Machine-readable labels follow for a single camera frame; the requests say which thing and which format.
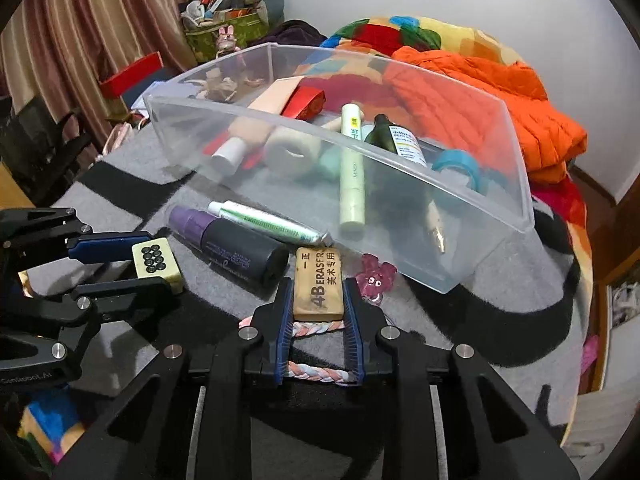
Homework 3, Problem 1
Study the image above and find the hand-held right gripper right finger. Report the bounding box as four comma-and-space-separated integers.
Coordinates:
342, 276, 581, 480

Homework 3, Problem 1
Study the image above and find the light green cosmetic tube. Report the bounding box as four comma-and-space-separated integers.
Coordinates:
339, 103, 367, 233

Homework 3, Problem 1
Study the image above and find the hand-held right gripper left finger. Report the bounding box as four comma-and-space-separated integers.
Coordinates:
50, 276, 296, 480

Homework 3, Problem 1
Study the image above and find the white tape roll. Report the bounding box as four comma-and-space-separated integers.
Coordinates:
264, 127, 321, 177

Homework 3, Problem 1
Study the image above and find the cream mahjong tile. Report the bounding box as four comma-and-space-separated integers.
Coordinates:
132, 241, 185, 295

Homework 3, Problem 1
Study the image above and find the colourful patchwork blanket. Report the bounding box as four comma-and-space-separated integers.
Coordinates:
17, 16, 598, 466

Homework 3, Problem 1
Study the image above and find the clear plastic storage bin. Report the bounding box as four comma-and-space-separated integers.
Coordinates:
144, 42, 536, 295

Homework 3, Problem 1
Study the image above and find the black chair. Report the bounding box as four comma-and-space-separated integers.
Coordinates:
0, 95, 93, 206

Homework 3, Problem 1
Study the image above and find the dark green bottle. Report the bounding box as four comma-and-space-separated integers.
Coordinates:
364, 114, 431, 171

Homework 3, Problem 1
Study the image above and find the white green ointment tube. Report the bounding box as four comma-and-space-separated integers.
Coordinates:
207, 200, 331, 247

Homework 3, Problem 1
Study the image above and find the striped brown curtain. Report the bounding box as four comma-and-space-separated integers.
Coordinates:
0, 0, 201, 161

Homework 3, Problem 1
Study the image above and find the red foil pouch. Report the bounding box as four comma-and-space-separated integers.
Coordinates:
280, 86, 327, 122

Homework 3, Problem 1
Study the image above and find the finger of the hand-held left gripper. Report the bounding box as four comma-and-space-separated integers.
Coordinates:
20, 276, 182, 333
0, 207, 157, 267

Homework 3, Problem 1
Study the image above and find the braided pastel bracelet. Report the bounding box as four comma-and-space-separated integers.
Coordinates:
239, 316, 362, 386

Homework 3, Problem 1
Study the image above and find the peach cosmetic tube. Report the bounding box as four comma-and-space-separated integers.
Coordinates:
247, 76, 306, 116

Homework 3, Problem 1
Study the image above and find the pink bunny figure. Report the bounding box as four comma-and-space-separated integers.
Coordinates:
216, 25, 241, 56

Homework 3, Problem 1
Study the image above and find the purple spray bottle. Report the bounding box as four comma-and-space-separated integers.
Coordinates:
167, 205, 291, 288

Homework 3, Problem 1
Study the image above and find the orange puffer jacket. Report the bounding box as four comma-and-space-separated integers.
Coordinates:
385, 46, 588, 186

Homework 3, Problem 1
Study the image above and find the teal tape roll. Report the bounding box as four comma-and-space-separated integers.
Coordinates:
431, 149, 483, 196

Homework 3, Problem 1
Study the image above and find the tan rubber eraser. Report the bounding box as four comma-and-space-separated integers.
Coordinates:
293, 246, 346, 322

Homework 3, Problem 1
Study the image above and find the red cardboard box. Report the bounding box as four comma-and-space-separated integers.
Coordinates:
98, 51, 165, 101

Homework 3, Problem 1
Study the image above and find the beige cylindrical cosmetic tube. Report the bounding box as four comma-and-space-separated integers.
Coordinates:
210, 115, 273, 176

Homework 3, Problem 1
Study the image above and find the grey black patterned blanket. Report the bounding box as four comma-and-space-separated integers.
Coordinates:
25, 125, 583, 480

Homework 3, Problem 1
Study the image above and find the purple figure charm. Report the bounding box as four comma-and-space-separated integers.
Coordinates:
356, 254, 398, 306

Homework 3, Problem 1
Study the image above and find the dark purple clothes pile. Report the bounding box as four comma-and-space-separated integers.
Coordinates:
250, 20, 328, 48

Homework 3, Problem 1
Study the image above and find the green patterned storage bag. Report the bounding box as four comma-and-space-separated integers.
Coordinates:
184, 10, 268, 63

